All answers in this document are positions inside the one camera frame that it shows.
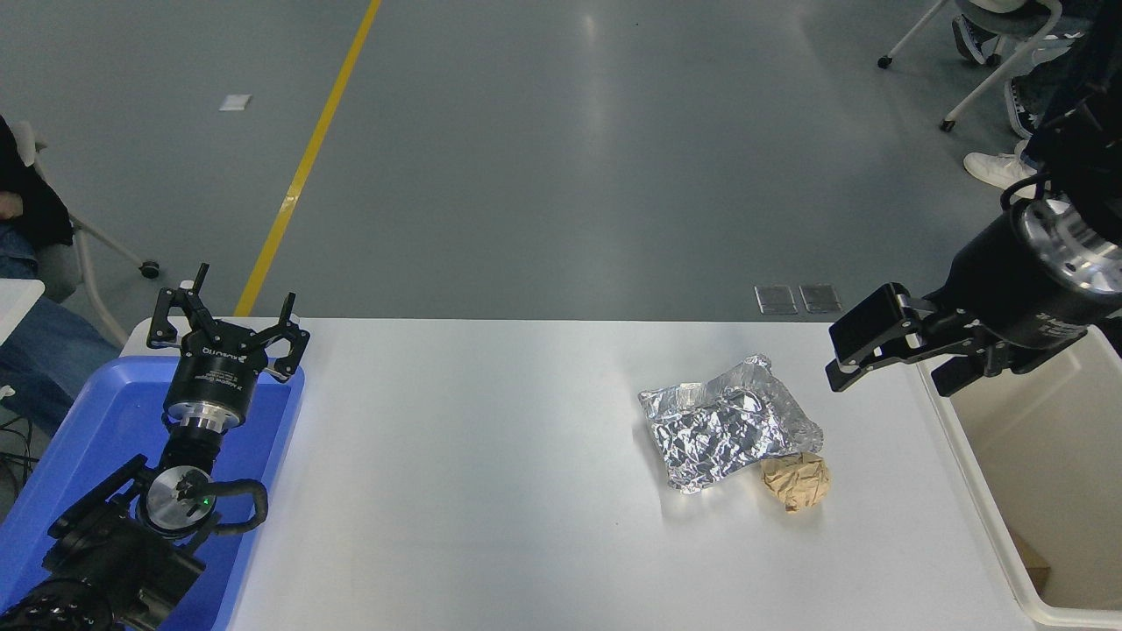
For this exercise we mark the seated person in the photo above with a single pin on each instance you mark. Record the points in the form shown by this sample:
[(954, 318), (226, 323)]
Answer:
[(44, 350)]

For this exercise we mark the white wheeled chair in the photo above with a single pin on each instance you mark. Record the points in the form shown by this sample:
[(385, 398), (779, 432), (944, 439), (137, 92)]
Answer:
[(86, 263)]

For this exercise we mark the metal floor outlet plate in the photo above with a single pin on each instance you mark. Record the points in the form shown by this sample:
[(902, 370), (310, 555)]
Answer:
[(777, 299), (820, 298)]

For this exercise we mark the seated person's hand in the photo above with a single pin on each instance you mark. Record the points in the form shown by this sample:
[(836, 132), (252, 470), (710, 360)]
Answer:
[(9, 206)]

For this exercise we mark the person with dark sneakers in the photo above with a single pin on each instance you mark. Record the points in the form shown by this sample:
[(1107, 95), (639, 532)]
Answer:
[(973, 39)]

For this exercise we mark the small white side table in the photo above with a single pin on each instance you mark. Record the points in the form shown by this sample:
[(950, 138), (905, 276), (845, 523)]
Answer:
[(17, 307)]

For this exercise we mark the white-framed wheeled chair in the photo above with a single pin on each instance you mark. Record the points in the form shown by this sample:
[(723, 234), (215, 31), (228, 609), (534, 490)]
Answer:
[(1008, 66)]

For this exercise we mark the large pale plastic bin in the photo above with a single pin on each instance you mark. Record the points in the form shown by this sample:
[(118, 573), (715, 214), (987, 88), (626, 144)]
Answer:
[(1052, 456)]

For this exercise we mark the crumpled tan paper ball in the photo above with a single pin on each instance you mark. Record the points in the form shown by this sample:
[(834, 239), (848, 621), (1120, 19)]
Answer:
[(796, 484)]

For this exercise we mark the standing person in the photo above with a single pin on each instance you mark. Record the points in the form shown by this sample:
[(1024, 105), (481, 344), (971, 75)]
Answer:
[(995, 169)]

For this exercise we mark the blue plastic tray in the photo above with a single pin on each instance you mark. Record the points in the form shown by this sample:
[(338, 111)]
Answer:
[(105, 412)]

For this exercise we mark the white paper scrap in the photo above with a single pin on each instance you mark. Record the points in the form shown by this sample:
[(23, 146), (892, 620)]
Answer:
[(235, 102)]

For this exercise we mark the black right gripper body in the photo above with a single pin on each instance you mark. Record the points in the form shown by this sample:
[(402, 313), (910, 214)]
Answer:
[(1008, 289)]

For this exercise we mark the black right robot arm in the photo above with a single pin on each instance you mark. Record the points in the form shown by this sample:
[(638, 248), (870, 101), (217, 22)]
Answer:
[(1071, 241)]

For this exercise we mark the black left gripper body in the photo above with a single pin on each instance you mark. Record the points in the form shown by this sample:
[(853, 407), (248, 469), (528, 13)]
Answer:
[(215, 372)]

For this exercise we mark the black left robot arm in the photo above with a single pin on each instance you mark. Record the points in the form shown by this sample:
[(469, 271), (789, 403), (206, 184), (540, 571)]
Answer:
[(105, 561)]

